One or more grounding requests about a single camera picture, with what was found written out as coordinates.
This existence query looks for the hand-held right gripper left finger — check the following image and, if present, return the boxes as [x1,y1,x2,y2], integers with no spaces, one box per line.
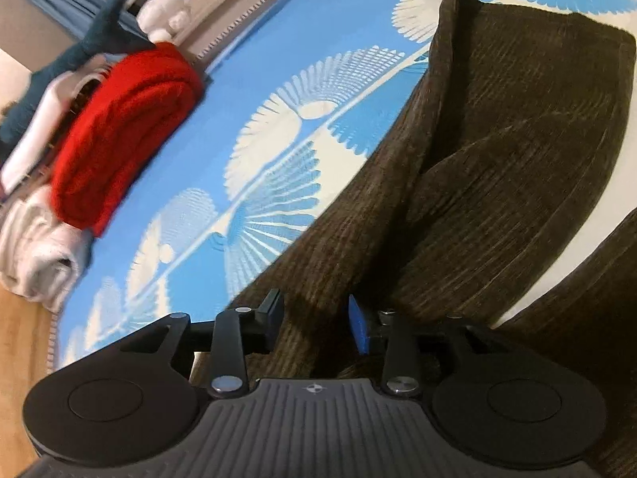
[119,289,283,402]

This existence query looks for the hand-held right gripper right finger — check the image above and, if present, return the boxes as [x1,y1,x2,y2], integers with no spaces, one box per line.
[348,295,493,399]

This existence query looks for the dark olive corduroy pants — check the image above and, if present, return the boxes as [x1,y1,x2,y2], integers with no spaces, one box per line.
[191,0,637,478]

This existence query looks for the white fluffy folded blanket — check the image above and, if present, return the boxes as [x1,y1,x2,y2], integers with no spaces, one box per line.
[0,189,93,312]

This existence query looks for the red folded blanket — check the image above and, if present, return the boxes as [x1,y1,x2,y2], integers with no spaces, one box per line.
[50,42,205,239]

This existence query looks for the white folded cloth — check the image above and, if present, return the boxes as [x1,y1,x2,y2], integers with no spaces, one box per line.
[0,72,107,195]

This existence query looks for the blue shark plush toy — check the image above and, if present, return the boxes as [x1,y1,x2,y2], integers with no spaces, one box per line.
[0,0,157,145]

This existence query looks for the white plush toy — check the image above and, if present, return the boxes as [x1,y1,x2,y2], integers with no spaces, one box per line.
[137,0,193,43]

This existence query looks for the wooden bed frame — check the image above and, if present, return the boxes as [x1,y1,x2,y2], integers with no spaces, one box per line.
[0,284,57,478]

